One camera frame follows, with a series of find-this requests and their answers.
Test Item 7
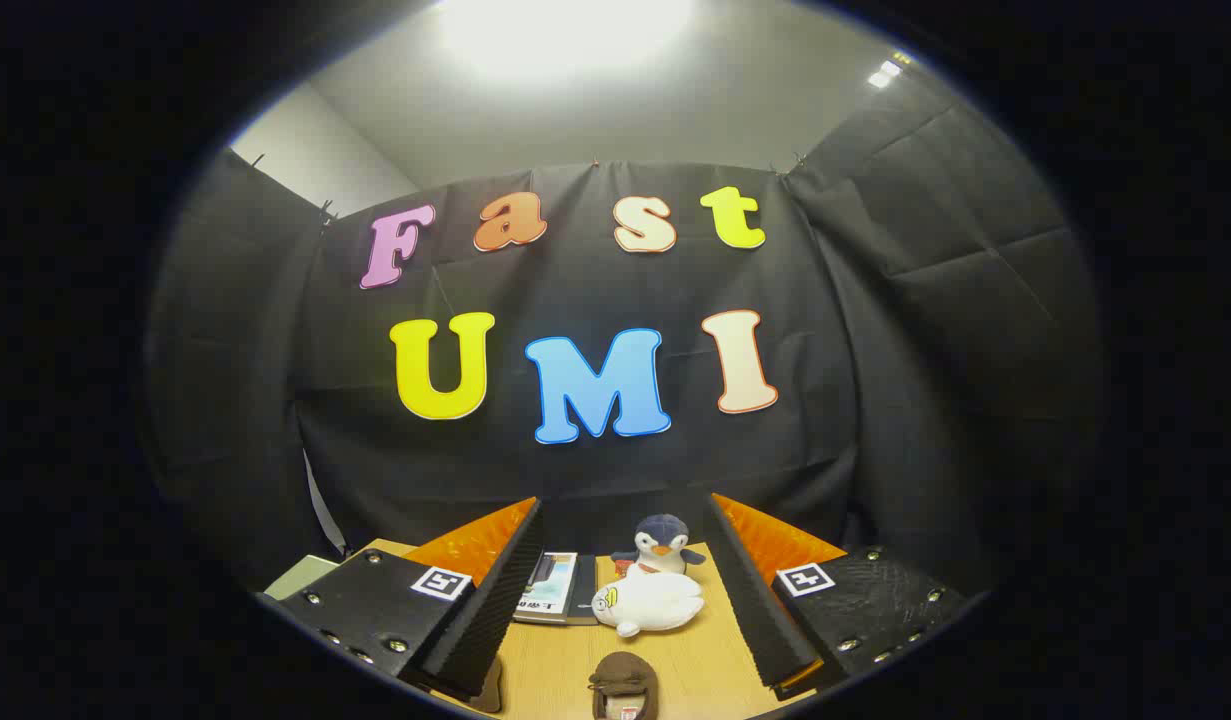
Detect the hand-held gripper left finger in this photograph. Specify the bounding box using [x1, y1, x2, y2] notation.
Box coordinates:
[278, 497, 546, 701]

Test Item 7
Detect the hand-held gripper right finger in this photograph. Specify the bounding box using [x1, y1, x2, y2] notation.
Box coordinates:
[708, 492, 968, 691]

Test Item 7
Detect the brown fuzzy shoe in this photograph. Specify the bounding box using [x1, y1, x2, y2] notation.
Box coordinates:
[470, 655, 504, 714]
[588, 652, 661, 720]

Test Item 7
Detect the green fabric storage box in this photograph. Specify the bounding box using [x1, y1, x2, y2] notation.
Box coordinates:
[263, 555, 342, 602]

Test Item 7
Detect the sky-blue cover book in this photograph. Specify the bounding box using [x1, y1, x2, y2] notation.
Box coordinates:
[515, 552, 579, 623]

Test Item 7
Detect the black cover book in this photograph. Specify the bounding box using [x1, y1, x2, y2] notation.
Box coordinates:
[573, 555, 601, 626]

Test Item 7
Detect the white plush seal toy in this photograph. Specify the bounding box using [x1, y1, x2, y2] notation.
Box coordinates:
[592, 565, 706, 639]

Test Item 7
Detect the navy penguin plush toy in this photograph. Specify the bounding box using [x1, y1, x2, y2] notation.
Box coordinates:
[612, 514, 707, 577]

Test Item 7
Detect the large ceiling light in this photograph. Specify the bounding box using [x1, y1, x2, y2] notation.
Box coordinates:
[435, 0, 696, 81]

